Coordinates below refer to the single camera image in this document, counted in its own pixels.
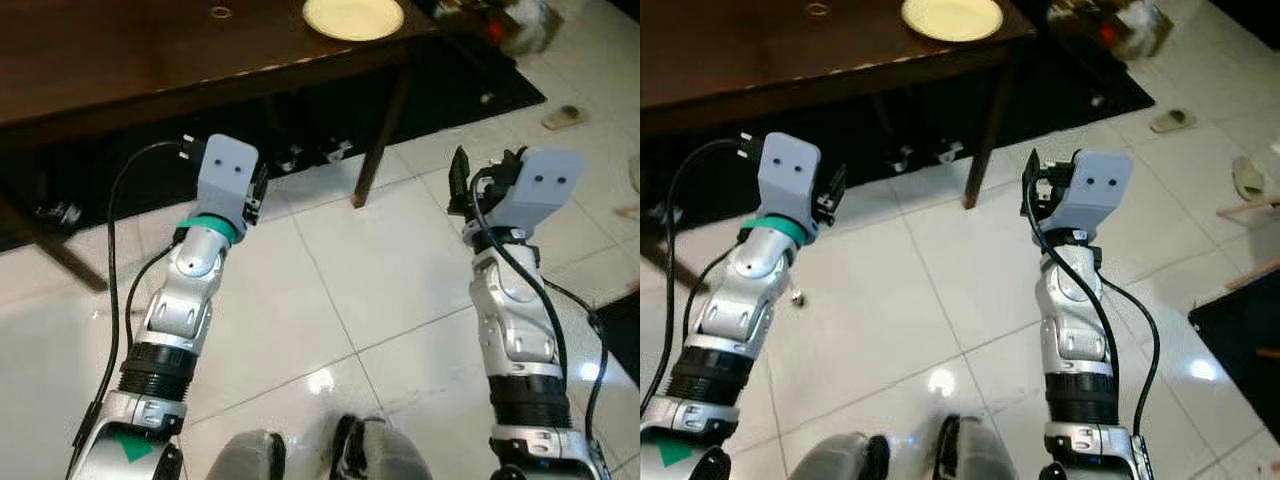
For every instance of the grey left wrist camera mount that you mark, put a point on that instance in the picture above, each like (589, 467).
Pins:
(225, 175)
(790, 175)

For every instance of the grey left robot leg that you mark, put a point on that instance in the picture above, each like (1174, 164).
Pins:
(245, 458)
(835, 458)

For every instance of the grey robot leg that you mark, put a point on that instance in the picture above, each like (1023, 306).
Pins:
(385, 450)
(835, 458)
(245, 458)
(990, 450)

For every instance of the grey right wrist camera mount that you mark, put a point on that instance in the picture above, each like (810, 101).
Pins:
(545, 190)
(1100, 190)

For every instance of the white plastic bag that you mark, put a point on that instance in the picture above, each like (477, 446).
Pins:
(530, 25)
(1140, 25)

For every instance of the grey right robot leg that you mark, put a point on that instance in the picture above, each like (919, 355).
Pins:
(990, 450)
(385, 450)

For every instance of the small red object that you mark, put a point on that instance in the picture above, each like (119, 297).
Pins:
(1109, 35)
(495, 31)

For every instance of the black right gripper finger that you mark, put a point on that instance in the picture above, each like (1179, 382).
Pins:
(460, 180)
(1034, 180)

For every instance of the dark brown wooden table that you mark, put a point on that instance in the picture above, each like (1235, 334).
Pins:
(760, 55)
(120, 60)

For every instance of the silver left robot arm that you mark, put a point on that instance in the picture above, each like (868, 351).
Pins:
(735, 300)
(185, 300)

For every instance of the pale yellow round plate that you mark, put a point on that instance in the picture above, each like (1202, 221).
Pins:
(353, 18)
(952, 18)

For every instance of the grey caster wheel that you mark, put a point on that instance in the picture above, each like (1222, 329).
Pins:
(338, 151)
(902, 158)
(60, 214)
(288, 158)
(657, 214)
(950, 151)

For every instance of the small black floor mat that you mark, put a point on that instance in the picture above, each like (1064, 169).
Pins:
(622, 340)
(1240, 340)

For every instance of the beige slipper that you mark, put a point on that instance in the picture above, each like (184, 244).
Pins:
(1250, 178)
(1173, 121)
(565, 117)

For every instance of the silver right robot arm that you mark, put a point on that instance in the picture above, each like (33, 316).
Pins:
(1075, 330)
(515, 330)

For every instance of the light wooden stick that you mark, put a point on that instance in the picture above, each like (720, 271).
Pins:
(1250, 206)
(1255, 274)

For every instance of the black floor rug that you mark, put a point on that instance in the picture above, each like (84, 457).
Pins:
(450, 90)

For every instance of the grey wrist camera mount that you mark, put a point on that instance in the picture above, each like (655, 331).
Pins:
(545, 190)
(790, 175)
(225, 175)
(1100, 190)

